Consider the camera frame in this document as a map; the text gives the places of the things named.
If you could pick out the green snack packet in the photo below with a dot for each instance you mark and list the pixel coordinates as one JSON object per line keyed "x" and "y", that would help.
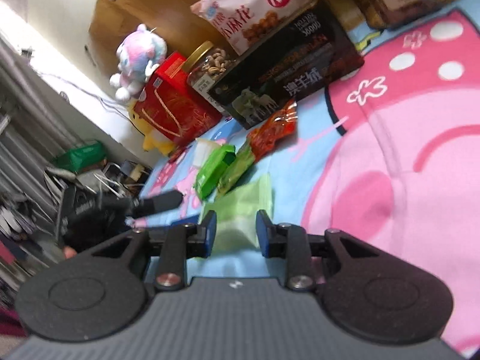
{"x": 211, "y": 171}

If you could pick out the red gift bag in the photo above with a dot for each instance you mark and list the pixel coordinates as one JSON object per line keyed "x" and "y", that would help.
{"x": 173, "y": 107}

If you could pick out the light green pastry packet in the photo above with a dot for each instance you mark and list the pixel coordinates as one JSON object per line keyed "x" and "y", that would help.
{"x": 236, "y": 215}

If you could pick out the cashew jar gold lid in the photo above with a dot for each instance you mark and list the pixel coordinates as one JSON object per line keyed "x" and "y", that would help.
{"x": 204, "y": 67}

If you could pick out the white jelly cup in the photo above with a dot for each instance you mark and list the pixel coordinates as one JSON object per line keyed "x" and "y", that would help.
{"x": 203, "y": 149}

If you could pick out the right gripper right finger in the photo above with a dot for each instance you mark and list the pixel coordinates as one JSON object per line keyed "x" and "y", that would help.
{"x": 290, "y": 243}

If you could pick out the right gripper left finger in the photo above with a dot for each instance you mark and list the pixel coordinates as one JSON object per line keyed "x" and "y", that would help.
{"x": 183, "y": 242}

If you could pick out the cartoon pig bedsheet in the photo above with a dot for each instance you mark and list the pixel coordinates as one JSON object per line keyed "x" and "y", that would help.
{"x": 390, "y": 154}

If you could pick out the pink snack bag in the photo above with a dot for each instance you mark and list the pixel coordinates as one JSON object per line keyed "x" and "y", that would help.
{"x": 243, "y": 22}

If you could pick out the pink white plush toy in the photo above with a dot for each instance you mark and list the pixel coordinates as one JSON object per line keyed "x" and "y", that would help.
{"x": 139, "y": 55}

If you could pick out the black open tin box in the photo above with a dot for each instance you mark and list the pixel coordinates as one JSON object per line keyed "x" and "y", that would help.
{"x": 306, "y": 53}

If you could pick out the yellow duck plush toy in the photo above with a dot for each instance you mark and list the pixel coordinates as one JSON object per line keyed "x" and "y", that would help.
{"x": 153, "y": 139}

